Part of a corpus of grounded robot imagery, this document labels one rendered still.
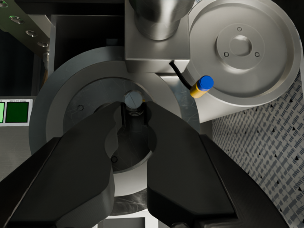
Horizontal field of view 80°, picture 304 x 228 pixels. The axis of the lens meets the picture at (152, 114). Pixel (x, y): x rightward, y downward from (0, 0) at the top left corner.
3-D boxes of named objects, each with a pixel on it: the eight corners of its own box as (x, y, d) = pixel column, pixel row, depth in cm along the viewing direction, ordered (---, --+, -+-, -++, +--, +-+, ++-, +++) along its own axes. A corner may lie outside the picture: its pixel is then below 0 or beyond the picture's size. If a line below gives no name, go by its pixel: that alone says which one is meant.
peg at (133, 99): (117, 97, 11) (136, 84, 11) (122, 105, 14) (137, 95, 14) (130, 115, 11) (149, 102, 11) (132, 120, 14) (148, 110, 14)
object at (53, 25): (62, -92, 19) (53, 77, 17) (106, 35, 43) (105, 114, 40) (58, -92, 19) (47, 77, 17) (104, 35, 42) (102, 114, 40)
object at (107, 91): (42, 110, 14) (126, 58, 15) (55, 114, 16) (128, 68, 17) (96, 195, 13) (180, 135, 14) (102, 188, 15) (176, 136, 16)
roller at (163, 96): (180, 59, 16) (186, 194, 15) (157, 108, 42) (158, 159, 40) (49, 59, 16) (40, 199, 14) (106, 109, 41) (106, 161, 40)
